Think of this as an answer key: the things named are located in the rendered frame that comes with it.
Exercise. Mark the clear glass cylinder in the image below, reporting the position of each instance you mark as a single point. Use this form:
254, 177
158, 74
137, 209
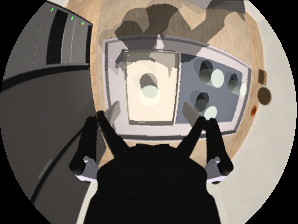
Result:
149, 94
237, 87
205, 109
212, 77

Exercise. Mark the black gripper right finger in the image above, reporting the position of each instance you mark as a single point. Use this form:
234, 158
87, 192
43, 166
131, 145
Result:
218, 165

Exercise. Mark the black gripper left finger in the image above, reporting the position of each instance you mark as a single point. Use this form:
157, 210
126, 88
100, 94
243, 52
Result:
83, 164

